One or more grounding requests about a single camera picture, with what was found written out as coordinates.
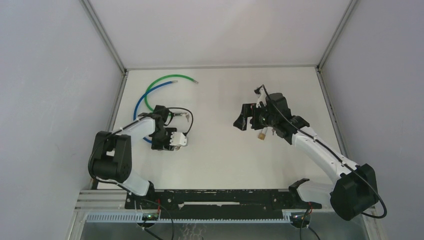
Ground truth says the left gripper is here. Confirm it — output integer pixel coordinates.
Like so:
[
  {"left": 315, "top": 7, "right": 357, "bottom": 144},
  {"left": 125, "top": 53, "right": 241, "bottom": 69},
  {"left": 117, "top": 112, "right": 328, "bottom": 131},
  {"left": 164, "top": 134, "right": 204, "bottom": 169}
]
[{"left": 151, "top": 128, "right": 178, "bottom": 151}]

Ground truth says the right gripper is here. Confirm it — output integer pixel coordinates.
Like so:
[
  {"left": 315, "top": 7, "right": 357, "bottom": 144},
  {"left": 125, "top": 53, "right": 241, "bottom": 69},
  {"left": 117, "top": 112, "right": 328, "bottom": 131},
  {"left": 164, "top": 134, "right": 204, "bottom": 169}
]
[{"left": 233, "top": 102, "right": 277, "bottom": 131}]

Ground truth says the brass padlock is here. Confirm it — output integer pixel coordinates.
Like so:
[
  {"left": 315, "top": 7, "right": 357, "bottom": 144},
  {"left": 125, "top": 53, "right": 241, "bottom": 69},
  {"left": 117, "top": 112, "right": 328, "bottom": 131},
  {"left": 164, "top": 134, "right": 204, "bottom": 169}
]
[{"left": 257, "top": 127, "right": 268, "bottom": 141}]

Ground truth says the blue cable lock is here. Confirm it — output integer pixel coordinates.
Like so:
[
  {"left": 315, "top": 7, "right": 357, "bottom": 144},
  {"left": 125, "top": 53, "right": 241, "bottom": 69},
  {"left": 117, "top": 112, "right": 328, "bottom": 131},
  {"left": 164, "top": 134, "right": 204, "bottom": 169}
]
[{"left": 133, "top": 80, "right": 179, "bottom": 145}]

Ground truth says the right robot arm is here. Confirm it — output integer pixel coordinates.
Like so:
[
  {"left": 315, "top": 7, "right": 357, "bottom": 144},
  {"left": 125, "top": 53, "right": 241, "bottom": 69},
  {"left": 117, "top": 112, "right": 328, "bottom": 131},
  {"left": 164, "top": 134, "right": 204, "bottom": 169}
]
[{"left": 233, "top": 92, "right": 383, "bottom": 221}]

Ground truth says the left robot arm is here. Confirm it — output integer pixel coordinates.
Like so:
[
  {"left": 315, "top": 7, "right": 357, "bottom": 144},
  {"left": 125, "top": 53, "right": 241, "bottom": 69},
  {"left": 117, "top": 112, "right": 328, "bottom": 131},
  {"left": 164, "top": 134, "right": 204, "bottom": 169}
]
[{"left": 88, "top": 105, "right": 188, "bottom": 209}]

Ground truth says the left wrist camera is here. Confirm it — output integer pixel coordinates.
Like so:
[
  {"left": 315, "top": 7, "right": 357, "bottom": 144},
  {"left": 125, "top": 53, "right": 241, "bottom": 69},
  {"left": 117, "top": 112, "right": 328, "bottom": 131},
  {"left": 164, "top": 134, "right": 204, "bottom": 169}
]
[{"left": 169, "top": 131, "right": 188, "bottom": 147}]

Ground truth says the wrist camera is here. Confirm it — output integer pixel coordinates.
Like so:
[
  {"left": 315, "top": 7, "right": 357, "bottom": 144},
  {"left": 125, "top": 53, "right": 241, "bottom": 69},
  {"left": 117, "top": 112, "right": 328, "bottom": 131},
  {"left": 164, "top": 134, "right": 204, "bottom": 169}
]
[
  {"left": 254, "top": 85, "right": 267, "bottom": 109},
  {"left": 169, "top": 131, "right": 188, "bottom": 147}
]

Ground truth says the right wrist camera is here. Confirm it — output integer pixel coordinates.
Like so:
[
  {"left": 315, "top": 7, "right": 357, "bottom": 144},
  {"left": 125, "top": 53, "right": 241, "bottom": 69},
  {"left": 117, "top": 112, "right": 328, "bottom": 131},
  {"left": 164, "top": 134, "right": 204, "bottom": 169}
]
[{"left": 254, "top": 85, "right": 267, "bottom": 109}]

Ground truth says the left camera cable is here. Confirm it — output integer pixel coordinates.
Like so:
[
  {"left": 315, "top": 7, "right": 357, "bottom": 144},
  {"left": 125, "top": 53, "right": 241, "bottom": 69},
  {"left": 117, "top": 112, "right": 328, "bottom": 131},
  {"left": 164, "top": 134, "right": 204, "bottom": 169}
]
[{"left": 87, "top": 106, "right": 195, "bottom": 181}]

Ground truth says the camera cable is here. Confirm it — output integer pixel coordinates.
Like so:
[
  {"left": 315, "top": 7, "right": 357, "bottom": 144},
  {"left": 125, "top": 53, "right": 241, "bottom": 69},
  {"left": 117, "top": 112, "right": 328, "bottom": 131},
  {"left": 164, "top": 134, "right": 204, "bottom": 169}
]
[
  {"left": 87, "top": 106, "right": 195, "bottom": 181},
  {"left": 261, "top": 84, "right": 388, "bottom": 220}
]

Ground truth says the green cable lock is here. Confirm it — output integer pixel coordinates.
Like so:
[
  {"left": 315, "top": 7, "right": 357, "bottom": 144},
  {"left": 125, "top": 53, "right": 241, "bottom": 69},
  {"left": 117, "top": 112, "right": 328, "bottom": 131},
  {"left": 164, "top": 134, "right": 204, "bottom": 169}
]
[{"left": 143, "top": 73, "right": 199, "bottom": 111}]

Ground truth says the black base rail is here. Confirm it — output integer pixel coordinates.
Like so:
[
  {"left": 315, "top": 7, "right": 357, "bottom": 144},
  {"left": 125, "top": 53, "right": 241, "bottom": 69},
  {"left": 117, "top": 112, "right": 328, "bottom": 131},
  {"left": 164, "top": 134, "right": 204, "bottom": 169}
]
[{"left": 124, "top": 189, "right": 322, "bottom": 221}]

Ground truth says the white cable duct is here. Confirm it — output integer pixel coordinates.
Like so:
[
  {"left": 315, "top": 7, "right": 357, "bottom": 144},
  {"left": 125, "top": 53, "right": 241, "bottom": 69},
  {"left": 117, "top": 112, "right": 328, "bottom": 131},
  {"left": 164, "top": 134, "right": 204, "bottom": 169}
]
[{"left": 85, "top": 212, "right": 161, "bottom": 223}]

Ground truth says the right camera cable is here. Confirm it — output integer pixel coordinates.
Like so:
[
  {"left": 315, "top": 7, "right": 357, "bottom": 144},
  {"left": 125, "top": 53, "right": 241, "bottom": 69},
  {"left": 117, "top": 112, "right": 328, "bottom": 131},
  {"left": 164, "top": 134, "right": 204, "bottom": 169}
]
[{"left": 261, "top": 84, "right": 388, "bottom": 220}]

